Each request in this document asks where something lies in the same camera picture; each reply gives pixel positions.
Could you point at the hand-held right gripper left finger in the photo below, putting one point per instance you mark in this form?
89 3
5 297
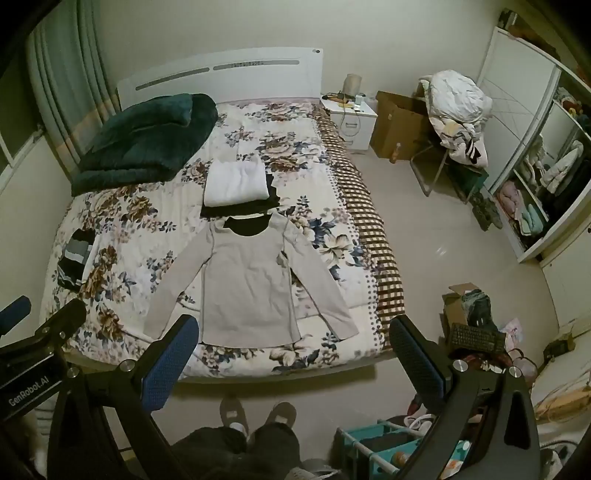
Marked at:
170 367

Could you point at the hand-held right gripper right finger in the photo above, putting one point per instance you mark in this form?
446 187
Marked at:
415 364

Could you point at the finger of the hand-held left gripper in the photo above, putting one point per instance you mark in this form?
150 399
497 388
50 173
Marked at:
62 321
13 311

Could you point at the grey long-sleeve shirt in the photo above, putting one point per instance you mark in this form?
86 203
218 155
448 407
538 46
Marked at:
249 286

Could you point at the pile of clothes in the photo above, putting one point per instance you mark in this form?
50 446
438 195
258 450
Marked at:
457 106

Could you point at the striped folded garment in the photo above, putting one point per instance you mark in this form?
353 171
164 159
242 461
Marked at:
76 261

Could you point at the black keyboard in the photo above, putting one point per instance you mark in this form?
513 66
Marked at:
478 338

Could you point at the small cardboard box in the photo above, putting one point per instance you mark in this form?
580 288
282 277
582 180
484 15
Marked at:
455 307

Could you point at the person's grey shoe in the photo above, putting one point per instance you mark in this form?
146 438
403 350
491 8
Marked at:
279 415
233 413

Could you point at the teal storage rack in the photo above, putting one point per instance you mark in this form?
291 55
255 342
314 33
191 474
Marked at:
369 450

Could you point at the person's dark trousers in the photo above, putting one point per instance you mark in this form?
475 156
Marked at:
240 454

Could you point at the bed with floral cover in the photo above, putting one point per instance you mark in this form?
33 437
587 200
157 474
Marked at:
129 221

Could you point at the brown checked blanket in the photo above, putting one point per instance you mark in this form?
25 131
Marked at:
364 203

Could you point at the dark green blanket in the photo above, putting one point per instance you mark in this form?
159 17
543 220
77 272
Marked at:
138 143

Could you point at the white folded garment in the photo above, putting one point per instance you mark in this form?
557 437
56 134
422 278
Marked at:
235 182

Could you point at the black folded garment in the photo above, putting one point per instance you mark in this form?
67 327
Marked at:
273 196

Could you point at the brown bottle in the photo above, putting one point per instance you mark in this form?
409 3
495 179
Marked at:
395 153

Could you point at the green curtain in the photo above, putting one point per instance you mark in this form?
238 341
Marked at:
69 78

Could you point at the large cardboard box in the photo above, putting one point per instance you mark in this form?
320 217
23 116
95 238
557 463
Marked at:
397 124

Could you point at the white nightstand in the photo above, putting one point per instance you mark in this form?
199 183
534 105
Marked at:
358 122

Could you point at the beige table lamp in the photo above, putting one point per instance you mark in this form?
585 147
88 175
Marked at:
352 84

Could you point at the white wardrobe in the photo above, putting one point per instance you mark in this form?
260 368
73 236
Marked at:
521 97

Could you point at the white bed headboard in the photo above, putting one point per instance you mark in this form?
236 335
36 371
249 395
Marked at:
221 76

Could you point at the metal frame chair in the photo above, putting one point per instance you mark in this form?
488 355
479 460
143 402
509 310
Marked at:
431 173

